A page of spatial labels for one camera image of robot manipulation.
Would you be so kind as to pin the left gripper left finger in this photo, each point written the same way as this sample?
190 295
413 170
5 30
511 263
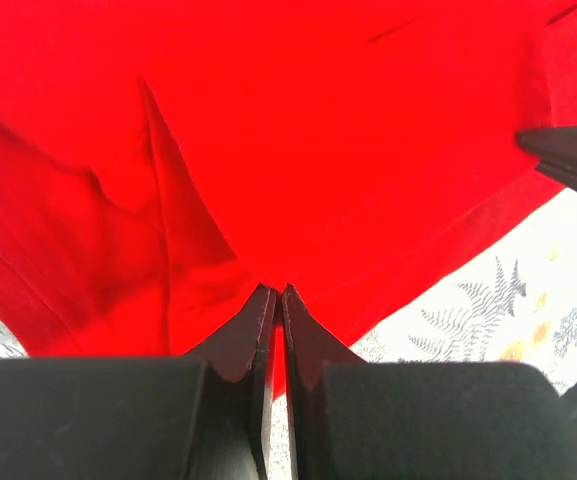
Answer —
202 415

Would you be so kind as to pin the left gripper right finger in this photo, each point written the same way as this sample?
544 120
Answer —
351 419

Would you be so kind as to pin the red t shirt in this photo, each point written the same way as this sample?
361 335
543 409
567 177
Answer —
160 159

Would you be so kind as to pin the floral table mat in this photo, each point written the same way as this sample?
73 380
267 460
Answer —
517 304

